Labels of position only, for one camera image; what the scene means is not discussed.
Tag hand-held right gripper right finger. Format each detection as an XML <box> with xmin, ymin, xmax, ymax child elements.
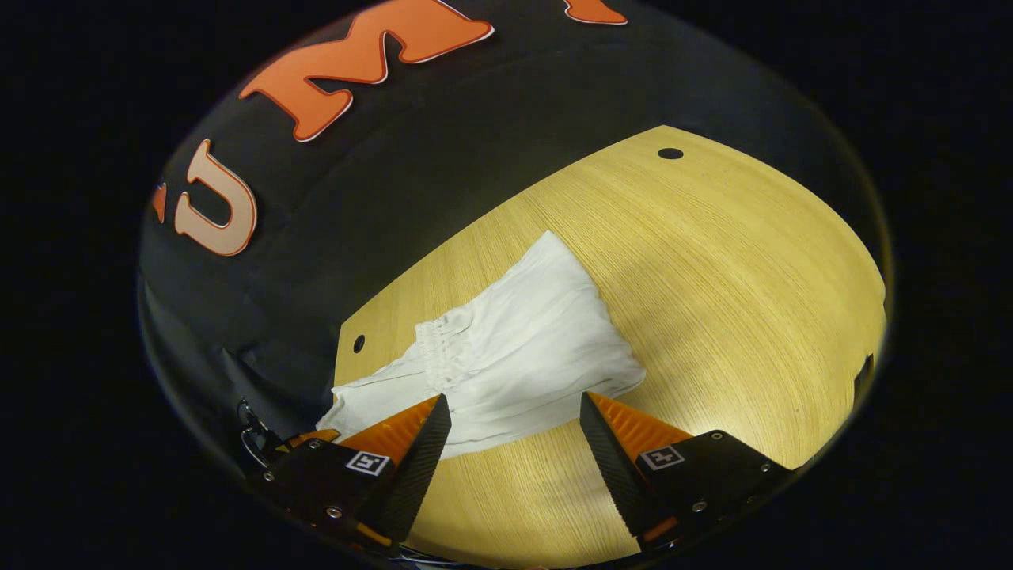
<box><xmin>579</xmin><ymin>391</ymin><xmax>795</xmax><ymax>555</ymax></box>

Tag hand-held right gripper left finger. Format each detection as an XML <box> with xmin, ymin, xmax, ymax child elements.
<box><xmin>261</xmin><ymin>393</ymin><xmax>453</xmax><ymax>555</ymax></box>

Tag white jeans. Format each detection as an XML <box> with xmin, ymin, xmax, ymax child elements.
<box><xmin>315</xmin><ymin>230</ymin><xmax>647</xmax><ymax>460</ymax></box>

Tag black backdrop cloth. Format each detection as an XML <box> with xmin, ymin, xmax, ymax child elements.
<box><xmin>138</xmin><ymin>0</ymin><xmax>879</xmax><ymax>468</ymax></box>

